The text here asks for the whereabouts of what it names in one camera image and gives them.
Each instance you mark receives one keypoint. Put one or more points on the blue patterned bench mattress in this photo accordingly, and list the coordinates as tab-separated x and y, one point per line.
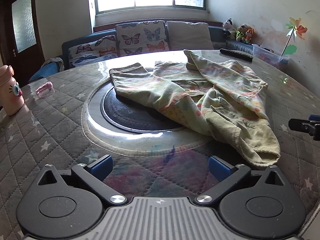
235	45

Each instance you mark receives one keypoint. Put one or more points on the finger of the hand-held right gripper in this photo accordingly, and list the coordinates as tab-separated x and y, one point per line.
315	117
300	125

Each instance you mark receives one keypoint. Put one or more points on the blue cushion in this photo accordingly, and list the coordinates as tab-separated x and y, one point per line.
47	70

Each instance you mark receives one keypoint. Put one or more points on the bear plush with green vest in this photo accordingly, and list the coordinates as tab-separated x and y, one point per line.
240	33

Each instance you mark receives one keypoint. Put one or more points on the black round cooktop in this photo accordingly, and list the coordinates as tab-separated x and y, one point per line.
130	115

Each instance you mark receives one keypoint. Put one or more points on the clear plastic storage box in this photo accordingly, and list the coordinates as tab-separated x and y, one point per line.
267	55

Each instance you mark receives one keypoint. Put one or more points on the butterfly print cushion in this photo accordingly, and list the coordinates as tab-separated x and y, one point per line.
90	52
140	37

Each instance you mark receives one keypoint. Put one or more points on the grey cloth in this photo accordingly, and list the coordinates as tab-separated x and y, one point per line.
53	61

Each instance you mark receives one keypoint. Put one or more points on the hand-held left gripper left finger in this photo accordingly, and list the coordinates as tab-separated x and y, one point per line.
101	168

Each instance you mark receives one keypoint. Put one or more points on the floral yellow-green shirt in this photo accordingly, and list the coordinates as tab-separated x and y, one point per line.
225	80

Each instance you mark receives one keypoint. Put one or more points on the beige cushion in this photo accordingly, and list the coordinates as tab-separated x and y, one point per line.
190	36

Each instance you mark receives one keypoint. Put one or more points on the dark wooden door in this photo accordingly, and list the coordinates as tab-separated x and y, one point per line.
22	22

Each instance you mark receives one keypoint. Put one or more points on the black remote control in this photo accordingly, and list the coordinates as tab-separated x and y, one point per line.
235	54

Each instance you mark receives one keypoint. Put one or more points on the black and white cow plush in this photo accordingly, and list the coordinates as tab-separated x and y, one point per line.
227	25

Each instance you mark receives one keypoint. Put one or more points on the pink cartoon water bottle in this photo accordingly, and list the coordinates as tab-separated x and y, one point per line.
10	92

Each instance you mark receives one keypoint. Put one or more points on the dark blue sofa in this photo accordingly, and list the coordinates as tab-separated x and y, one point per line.
217	33

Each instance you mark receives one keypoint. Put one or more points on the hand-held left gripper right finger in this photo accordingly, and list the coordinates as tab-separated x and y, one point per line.
217	168

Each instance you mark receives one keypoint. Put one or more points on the colourful pinwheel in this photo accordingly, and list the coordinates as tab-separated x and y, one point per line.
297	28

